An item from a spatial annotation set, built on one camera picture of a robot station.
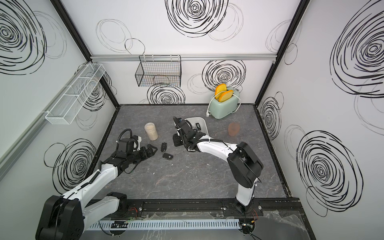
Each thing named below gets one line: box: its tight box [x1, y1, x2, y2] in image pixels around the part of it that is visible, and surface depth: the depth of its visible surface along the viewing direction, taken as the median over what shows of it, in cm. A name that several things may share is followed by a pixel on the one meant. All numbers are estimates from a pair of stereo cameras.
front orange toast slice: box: [218, 90, 234, 103], surface depth 101 cm
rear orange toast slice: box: [215, 83, 227, 100], surface depth 104 cm
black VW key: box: [162, 153, 174, 161], surface depth 93 cm
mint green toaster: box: [209, 87, 240, 119], surface depth 107 cm
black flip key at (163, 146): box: [161, 142, 167, 152], surface depth 98 cm
